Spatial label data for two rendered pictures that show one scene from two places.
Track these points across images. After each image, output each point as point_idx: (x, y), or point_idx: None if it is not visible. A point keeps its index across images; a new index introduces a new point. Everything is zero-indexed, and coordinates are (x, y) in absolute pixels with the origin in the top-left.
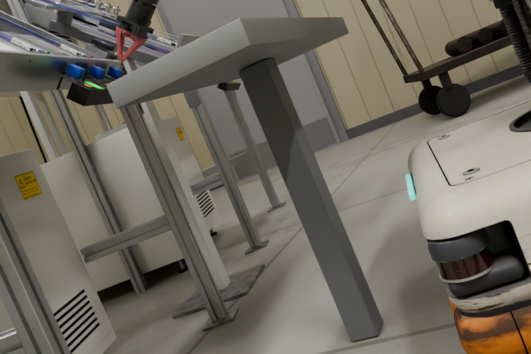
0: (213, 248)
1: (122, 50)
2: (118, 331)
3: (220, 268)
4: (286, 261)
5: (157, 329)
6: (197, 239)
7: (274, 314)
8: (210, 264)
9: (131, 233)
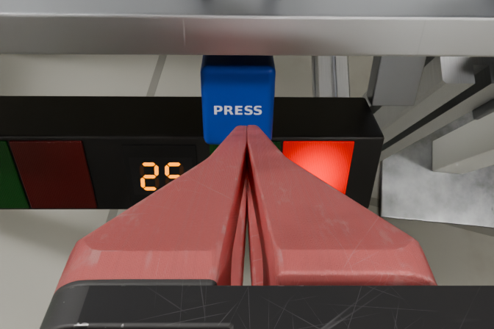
0: (487, 161)
1: (249, 183)
2: None
3: (462, 167)
4: (489, 274)
5: (358, 73)
6: (480, 140)
7: (248, 281)
8: (453, 155)
9: (315, 64)
